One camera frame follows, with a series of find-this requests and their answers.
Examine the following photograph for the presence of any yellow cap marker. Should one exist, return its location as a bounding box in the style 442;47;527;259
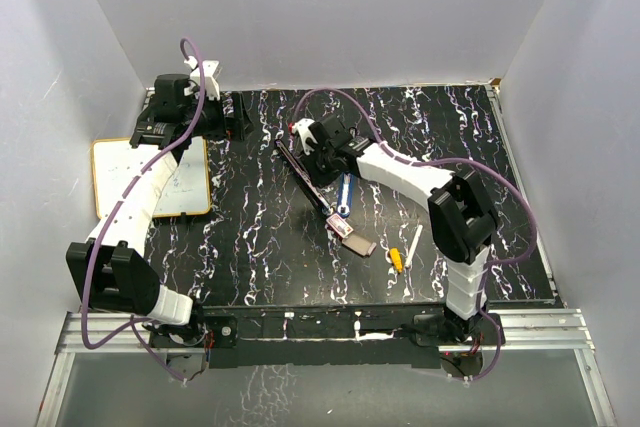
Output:
388;248;404;274

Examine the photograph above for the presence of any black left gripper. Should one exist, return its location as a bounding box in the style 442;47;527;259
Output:
183;90;255;143

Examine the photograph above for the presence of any aluminium frame rail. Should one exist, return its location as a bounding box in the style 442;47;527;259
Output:
37;304;617;426

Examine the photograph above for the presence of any white pen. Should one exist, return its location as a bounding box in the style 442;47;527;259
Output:
405;224;423;269

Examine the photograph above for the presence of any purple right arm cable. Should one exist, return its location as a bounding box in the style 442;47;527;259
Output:
293;88;538;382

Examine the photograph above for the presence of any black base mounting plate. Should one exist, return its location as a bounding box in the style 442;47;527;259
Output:
151;303;505;369

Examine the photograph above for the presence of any red staple box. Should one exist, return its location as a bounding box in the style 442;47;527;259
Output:
326;213;354;239

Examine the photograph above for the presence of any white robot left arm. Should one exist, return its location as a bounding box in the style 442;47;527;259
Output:
66;74;253;346

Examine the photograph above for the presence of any white board with wooden frame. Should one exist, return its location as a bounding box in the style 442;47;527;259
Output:
91;135;212;221

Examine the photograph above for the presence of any grey staple box tray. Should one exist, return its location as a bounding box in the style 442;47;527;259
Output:
342;233;377;258

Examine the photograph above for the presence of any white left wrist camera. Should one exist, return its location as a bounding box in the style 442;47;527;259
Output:
184;56;221;101

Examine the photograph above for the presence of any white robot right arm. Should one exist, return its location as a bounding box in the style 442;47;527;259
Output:
289;114;498;344

